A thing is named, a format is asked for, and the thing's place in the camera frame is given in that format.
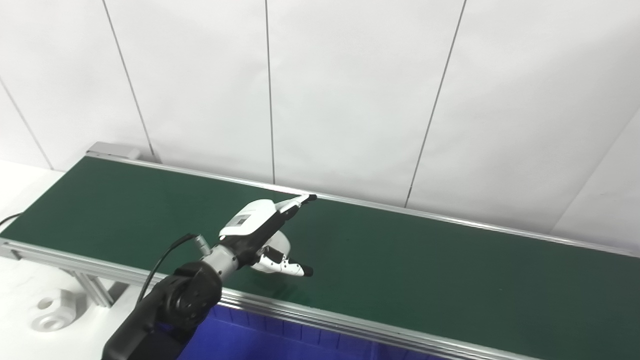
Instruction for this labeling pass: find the blue plastic bin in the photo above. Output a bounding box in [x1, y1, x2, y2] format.
[177, 302, 451, 360]

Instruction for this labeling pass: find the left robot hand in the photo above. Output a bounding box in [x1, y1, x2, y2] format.
[217, 194, 318, 278]

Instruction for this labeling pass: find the thin black cable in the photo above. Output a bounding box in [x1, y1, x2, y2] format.
[0, 212, 24, 235]

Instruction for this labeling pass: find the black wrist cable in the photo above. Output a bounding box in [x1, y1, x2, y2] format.
[135, 233, 211, 307]

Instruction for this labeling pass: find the aluminium conveyor leg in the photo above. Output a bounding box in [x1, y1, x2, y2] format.
[62, 270, 117, 309]

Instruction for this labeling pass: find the green conveyor belt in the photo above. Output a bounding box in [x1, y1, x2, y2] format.
[0, 156, 640, 360]
[0, 141, 640, 360]

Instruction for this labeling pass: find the white plastic part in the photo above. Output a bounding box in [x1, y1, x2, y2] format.
[250, 229, 292, 274]
[30, 289, 82, 333]

